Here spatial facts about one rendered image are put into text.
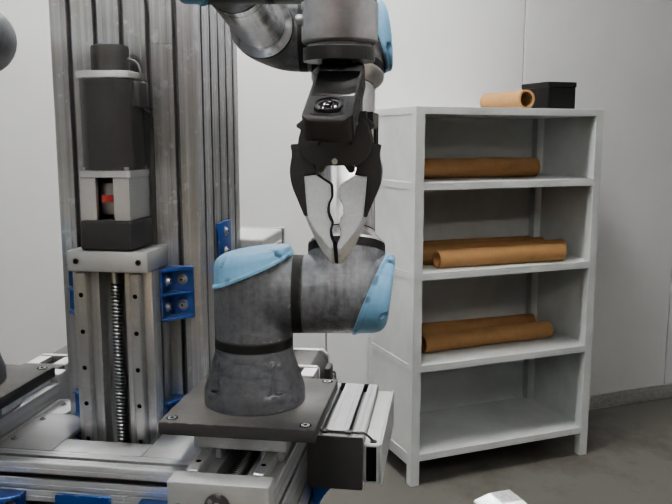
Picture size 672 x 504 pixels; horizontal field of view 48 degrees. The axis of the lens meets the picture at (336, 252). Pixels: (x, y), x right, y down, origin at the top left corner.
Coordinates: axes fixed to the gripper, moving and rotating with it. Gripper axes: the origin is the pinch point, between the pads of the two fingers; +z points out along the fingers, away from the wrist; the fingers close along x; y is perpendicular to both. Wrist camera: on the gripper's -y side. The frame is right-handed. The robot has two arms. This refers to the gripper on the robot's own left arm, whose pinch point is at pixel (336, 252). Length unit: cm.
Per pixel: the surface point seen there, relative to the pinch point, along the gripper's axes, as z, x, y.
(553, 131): -14, -59, 295
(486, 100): -27, -27, 276
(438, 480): 132, -10, 230
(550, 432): 119, -58, 257
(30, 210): 16, 145, 191
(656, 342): 100, -125, 347
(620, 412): 132, -103, 324
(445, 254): 36, -10, 235
